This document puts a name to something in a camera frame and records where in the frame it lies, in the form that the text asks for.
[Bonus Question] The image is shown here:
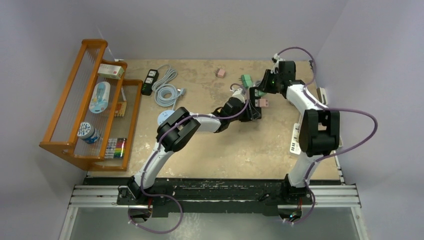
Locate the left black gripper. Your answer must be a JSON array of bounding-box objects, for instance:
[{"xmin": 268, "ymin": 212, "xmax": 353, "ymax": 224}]
[{"xmin": 229, "ymin": 101, "xmax": 261, "ymax": 124}]

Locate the pink charger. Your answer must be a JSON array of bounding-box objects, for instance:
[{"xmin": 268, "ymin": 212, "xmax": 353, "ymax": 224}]
[{"xmin": 257, "ymin": 98, "xmax": 269, "ymax": 108}]

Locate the green usb charger plug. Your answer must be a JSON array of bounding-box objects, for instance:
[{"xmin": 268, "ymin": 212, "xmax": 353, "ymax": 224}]
[{"xmin": 240, "ymin": 74, "xmax": 253, "ymax": 88}]

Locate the pink usb charger plug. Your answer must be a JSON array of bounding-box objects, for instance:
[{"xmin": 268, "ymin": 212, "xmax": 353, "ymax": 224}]
[{"xmin": 215, "ymin": 68, "xmax": 226, "ymax": 78}]

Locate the round blue power socket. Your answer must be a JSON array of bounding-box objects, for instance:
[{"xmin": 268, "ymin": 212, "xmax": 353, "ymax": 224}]
[{"xmin": 157, "ymin": 110, "xmax": 175, "ymax": 126}]

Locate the green charger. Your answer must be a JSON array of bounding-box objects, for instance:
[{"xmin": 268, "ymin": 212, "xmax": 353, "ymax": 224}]
[{"xmin": 257, "ymin": 90, "xmax": 267, "ymax": 97}]

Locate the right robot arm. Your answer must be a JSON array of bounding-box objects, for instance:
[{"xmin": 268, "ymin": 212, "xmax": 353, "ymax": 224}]
[{"xmin": 259, "ymin": 59, "xmax": 340, "ymax": 204}]

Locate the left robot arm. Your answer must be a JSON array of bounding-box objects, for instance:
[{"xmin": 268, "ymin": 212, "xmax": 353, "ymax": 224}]
[{"xmin": 127, "ymin": 90, "xmax": 256, "ymax": 205}]

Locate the white power strip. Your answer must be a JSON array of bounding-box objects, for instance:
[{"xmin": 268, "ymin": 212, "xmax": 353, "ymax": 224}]
[{"xmin": 289, "ymin": 123, "xmax": 301, "ymax": 155}]

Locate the orange snack packet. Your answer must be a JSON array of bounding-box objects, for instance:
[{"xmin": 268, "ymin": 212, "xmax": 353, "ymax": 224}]
[{"xmin": 114, "ymin": 101, "xmax": 127, "ymax": 118}]

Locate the colourful tube packet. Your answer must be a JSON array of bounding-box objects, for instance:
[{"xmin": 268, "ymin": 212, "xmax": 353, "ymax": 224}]
[{"xmin": 104, "ymin": 138, "xmax": 127, "ymax": 159}]

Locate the white red box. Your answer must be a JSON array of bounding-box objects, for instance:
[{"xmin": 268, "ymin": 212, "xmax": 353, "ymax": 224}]
[{"xmin": 97, "ymin": 63, "xmax": 125, "ymax": 80}]

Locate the blue blister pack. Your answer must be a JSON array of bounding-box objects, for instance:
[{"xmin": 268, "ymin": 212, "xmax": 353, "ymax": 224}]
[{"xmin": 88, "ymin": 81, "xmax": 111, "ymax": 114}]

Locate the orange wooden rack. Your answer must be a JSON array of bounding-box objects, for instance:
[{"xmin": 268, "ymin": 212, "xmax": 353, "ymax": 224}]
[{"xmin": 39, "ymin": 39, "xmax": 143, "ymax": 172}]

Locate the blue white cup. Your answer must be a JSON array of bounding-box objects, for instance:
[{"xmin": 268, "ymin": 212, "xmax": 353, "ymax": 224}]
[{"xmin": 77, "ymin": 121, "xmax": 100, "ymax": 144}]

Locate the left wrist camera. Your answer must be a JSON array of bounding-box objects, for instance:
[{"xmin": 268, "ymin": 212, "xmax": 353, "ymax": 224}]
[{"xmin": 230, "ymin": 83, "xmax": 247, "ymax": 102}]

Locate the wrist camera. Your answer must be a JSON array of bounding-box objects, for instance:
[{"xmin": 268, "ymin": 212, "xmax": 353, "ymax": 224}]
[
  {"xmin": 271, "ymin": 53, "xmax": 286, "ymax": 74},
  {"xmin": 230, "ymin": 83, "xmax": 247, "ymax": 102}
]

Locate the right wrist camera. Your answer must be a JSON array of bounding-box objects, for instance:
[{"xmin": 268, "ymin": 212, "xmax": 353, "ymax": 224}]
[{"xmin": 271, "ymin": 53, "xmax": 286, "ymax": 74}]

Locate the white wall bracket upper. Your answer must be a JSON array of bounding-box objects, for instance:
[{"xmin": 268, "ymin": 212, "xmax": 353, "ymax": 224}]
[{"xmin": 316, "ymin": 87, "xmax": 329, "ymax": 106}]

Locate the blue coiled cable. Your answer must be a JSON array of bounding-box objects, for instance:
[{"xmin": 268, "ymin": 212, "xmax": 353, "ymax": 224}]
[{"xmin": 154, "ymin": 83, "xmax": 186, "ymax": 112}]

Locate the black metal base rail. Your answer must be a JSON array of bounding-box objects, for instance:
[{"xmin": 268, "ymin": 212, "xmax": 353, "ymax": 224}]
[{"xmin": 68, "ymin": 177, "xmax": 362, "ymax": 220}]

